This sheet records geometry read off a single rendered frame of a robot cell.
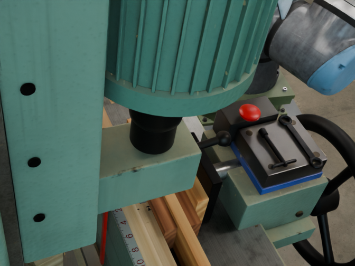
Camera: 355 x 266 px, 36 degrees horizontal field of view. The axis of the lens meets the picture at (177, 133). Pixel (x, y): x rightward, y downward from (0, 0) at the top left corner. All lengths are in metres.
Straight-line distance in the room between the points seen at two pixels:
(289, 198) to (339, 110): 1.67
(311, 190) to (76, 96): 0.44
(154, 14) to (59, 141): 0.13
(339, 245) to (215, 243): 1.24
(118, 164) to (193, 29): 0.23
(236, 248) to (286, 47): 0.58
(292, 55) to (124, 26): 0.82
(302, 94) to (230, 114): 1.67
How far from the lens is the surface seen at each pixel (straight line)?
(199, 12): 0.40
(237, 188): 0.74
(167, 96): 0.45
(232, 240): 0.76
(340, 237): 1.98
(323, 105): 2.40
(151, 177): 0.61
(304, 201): 0.80
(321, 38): 1.19
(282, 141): 0.75
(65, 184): 0.51
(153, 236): 0.69
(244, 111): 0.74
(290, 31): 1.21
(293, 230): 0.83
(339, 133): 0.87
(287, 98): 1.41
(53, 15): 0.37
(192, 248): 0.67
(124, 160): 0.59
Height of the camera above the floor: 1.53
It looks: 47 degrees down
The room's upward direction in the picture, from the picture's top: 12 degrees clockwise
